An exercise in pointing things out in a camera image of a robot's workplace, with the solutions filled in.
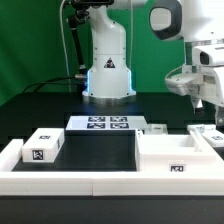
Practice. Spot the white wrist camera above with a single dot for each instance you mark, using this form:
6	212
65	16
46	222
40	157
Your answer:
208	55

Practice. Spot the white cabinet body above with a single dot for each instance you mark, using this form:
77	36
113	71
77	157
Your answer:
174	153

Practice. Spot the white cabinet door panel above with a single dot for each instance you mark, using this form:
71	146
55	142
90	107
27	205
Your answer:
214	137

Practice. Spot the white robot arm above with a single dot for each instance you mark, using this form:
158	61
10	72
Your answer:
199	23

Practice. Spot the white U-shaped obstacle fence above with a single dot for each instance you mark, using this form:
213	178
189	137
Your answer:
204	182

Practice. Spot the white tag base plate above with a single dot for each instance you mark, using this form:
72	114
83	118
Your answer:
106	123

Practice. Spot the white cabinet top box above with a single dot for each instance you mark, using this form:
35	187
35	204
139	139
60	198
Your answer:
43	146

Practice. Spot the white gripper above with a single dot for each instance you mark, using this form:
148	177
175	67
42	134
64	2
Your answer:
206	84

